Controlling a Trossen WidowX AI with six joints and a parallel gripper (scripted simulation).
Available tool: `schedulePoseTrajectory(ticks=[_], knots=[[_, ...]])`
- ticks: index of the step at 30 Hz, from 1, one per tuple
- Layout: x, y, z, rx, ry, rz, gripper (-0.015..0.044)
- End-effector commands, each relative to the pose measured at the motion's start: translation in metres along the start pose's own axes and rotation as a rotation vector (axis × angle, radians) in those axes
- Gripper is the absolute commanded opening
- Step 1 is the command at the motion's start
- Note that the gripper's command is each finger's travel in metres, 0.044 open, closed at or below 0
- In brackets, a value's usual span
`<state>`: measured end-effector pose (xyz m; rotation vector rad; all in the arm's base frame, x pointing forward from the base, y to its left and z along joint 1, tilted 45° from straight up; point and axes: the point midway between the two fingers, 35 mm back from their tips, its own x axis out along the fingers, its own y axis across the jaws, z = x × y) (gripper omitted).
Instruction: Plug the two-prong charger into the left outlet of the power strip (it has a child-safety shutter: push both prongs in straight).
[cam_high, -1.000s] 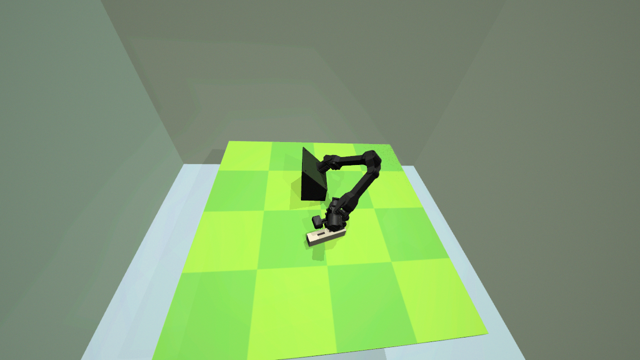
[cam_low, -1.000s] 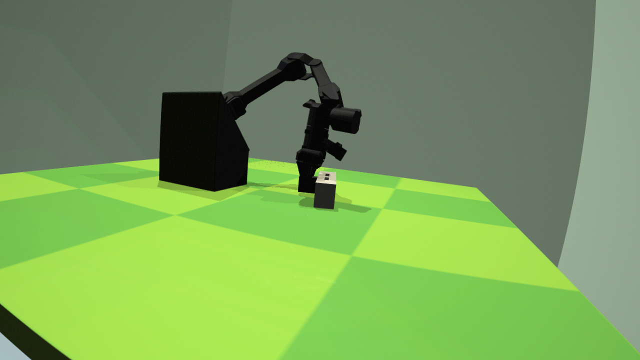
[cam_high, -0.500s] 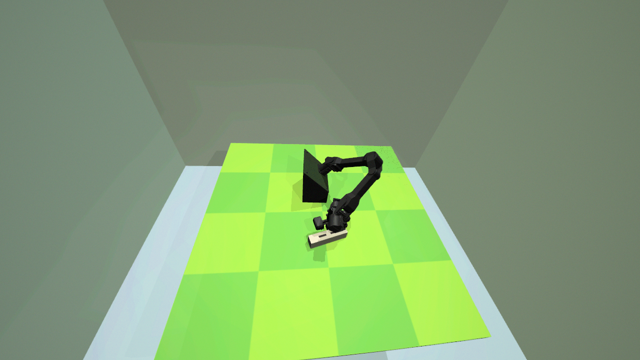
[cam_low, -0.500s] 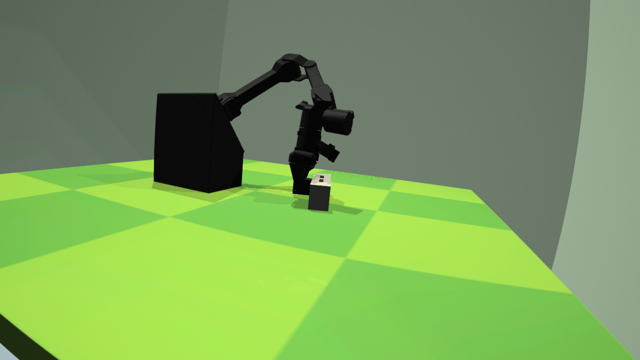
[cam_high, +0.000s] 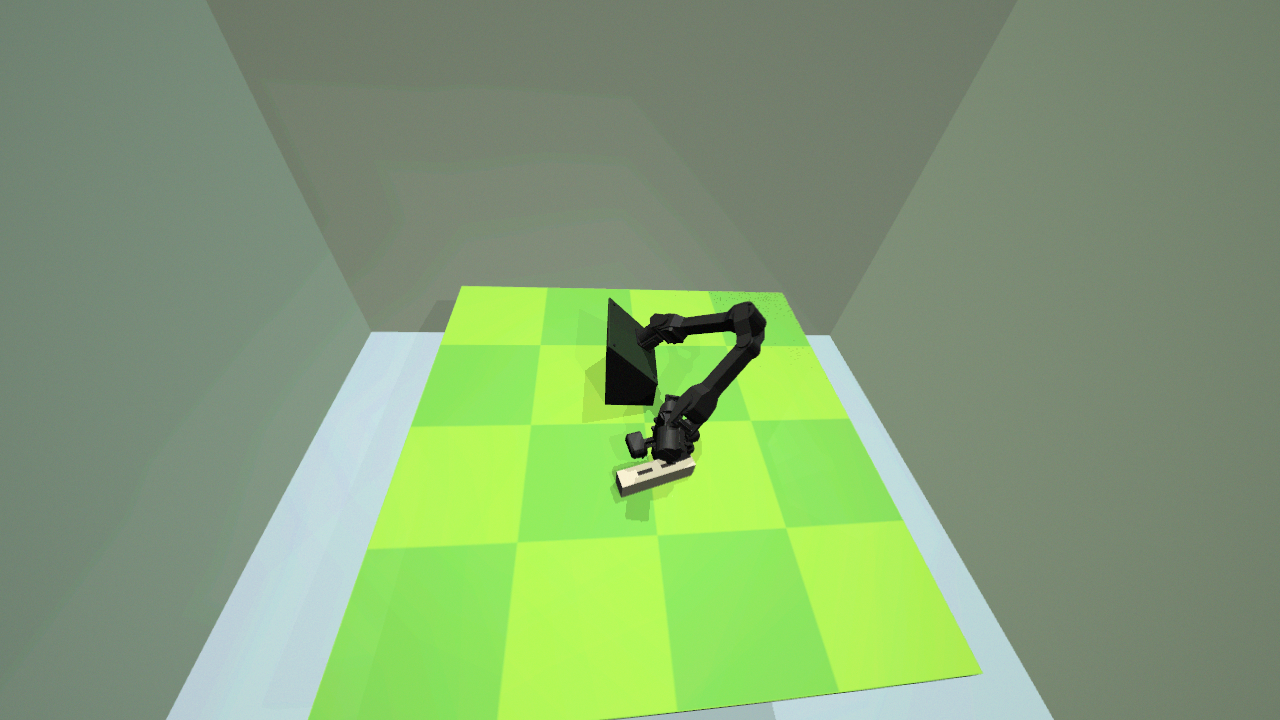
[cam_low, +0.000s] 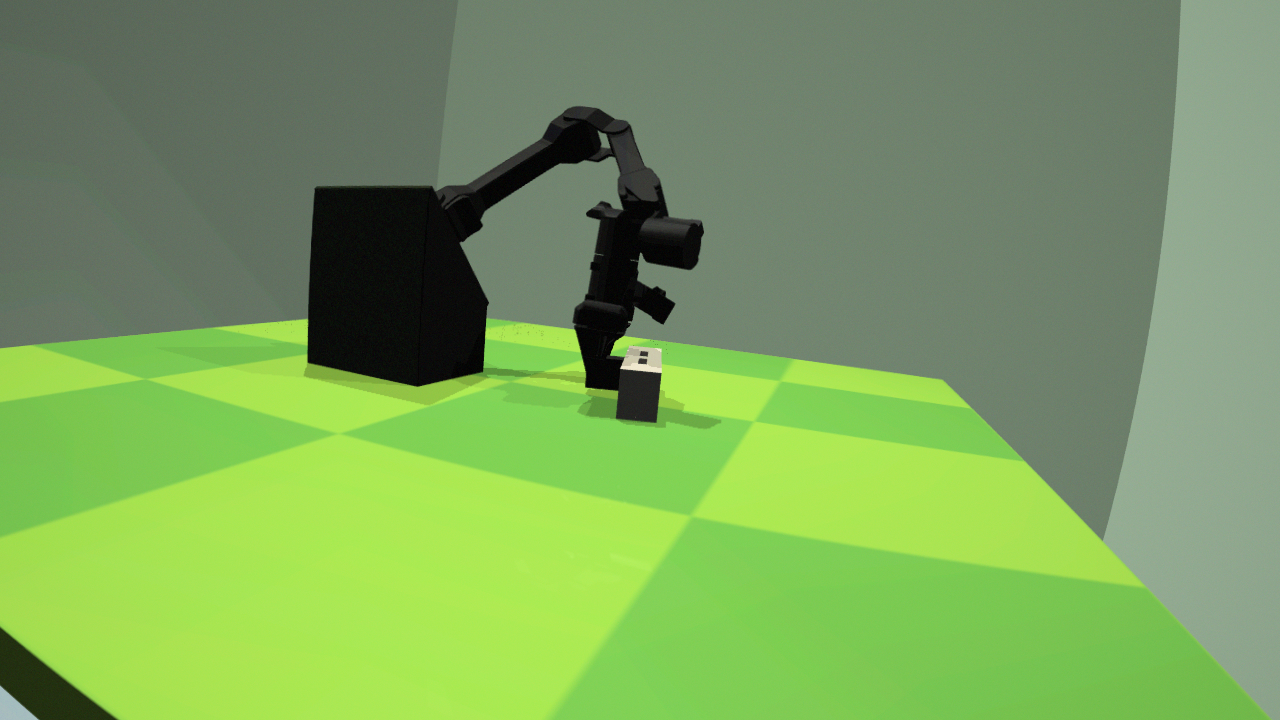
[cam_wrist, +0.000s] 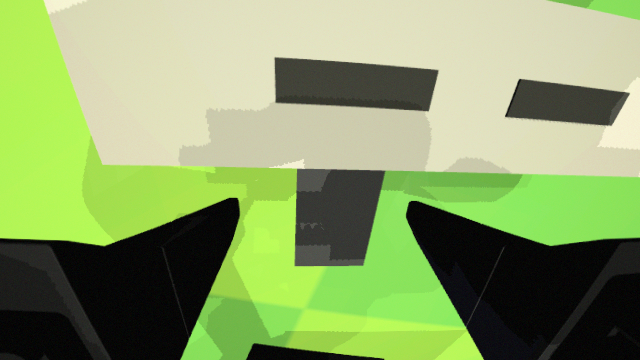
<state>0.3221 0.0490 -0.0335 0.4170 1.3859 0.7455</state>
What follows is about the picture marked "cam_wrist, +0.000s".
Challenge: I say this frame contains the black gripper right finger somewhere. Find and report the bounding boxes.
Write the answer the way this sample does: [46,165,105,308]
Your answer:
[406,201,640,360]

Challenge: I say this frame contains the black two-prong plug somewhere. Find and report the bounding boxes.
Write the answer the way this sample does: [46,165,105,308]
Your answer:
[294,169,386,266]

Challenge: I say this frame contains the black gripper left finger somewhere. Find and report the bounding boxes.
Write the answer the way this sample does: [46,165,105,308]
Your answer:
[0,198,240,360]

